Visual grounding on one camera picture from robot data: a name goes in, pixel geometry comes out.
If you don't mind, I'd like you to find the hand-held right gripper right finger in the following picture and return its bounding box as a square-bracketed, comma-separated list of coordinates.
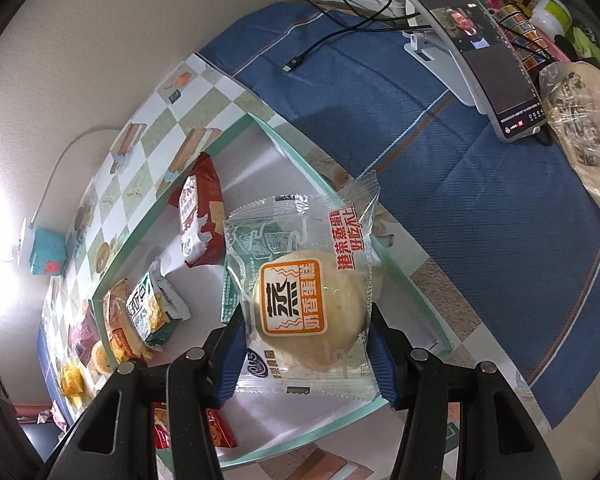
[365, 305, 551, 480]

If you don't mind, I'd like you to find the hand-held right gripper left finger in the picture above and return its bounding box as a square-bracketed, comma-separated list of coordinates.
[35, 305, 248, 480]

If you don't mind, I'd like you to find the steamed cake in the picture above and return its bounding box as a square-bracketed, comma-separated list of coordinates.
[223, 170, 383, 401]

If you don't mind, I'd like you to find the white green snack packet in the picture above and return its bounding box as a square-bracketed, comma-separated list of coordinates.
[126, 258, 191, 351]

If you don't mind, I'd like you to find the brown red snack packet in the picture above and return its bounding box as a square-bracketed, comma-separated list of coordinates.
[167, 151, 226, 268]

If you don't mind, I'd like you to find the teal cardboard box tray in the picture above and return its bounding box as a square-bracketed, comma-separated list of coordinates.
[91, 111, 456, 471]

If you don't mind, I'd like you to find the large red snack packet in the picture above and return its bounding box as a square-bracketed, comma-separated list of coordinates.
[152, 406, 238, 451]

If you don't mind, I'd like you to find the orange snack packet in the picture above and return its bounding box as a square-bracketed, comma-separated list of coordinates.
[102, 280, 153, 363]

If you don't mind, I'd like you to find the round cake in clear wrapper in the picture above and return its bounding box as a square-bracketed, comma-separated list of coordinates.
[90, 342, 116, 376]

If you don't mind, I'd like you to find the pink purple snack packet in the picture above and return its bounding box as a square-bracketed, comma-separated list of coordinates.
[67, 305, 101, 366]

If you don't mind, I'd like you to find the yellow snack packet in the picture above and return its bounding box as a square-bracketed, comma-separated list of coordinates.
[60, 362, 88, 406]

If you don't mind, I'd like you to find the blue striped sheet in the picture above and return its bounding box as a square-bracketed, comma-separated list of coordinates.
[197, 0, 600, 426]

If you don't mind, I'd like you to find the teal box device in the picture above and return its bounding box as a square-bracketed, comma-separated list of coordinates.
[30, 228, 67, 277]

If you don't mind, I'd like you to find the white round charger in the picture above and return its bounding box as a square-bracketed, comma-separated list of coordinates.
[0, 217, 31, 263]

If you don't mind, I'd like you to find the white phone stand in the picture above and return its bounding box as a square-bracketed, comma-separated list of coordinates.
[402, 0, 491, 113]

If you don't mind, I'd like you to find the black smartphone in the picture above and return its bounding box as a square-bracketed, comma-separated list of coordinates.
[415, 0, 548, 142]

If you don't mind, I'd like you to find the printed clear plastic bag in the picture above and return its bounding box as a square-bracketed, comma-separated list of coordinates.
[537, 60, 600, 236]

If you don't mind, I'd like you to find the strip of colourful stickers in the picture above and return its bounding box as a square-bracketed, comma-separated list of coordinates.
[490, 2, 556, 68]

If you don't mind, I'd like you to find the green plastic wrapper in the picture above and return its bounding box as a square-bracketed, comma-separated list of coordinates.
[565, 25, 600, 66]

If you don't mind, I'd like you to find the green white round container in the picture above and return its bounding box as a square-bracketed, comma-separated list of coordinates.
[530, 0, 573, 33]

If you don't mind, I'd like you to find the white cable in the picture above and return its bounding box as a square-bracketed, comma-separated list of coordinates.
[30, 127, 118, 228]

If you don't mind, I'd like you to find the black charging cable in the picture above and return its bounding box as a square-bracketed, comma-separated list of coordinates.
[282, 15, 431, 73]

